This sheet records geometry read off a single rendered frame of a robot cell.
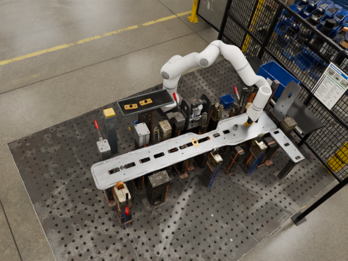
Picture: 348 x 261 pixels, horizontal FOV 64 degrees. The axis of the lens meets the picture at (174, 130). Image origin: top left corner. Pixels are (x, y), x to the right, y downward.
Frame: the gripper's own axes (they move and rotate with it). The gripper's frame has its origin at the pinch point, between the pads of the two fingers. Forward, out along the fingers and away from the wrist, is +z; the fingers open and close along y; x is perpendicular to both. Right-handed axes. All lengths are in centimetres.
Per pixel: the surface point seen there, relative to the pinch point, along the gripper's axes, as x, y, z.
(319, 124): 51, 22, 1
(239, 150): -20.2, 17.3, 4.7
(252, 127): 0.6, 4.0, 3.6
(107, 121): -98, -30, -7
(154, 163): -80, 5, 4
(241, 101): -1.2, -13.6, -7.5
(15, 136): -173, -136, 104
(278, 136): 14.6, 18.3, 3.6
